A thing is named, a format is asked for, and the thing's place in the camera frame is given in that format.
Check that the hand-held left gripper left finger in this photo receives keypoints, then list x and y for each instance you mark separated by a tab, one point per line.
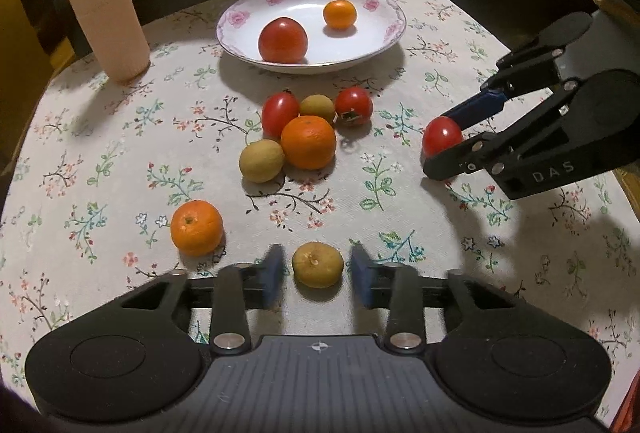
273	275

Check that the large mandarin orange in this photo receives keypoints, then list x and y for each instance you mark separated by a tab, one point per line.
308	143

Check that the wooden cabinet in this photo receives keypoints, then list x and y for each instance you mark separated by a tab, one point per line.
12	13

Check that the large red tomato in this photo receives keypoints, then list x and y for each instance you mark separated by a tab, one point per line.
282	40

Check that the medium mandarin orange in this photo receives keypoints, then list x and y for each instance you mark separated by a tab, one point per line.
196	228

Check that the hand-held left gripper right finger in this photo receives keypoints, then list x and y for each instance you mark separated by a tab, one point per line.
361	275

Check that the small red tomato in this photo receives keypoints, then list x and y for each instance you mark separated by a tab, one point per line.
277	113
353	105
441	134

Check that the small mandarin orange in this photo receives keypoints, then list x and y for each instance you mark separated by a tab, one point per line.
340	14

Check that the white floral plate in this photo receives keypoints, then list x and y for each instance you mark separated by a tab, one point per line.
300	8

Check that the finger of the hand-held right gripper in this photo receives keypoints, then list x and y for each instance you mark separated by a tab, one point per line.
465	160
477	108

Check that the floral tablecloth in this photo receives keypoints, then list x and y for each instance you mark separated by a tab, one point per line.
100	138

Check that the tan longan fruit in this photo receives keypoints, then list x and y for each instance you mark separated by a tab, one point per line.
261	160
318	105
317	264

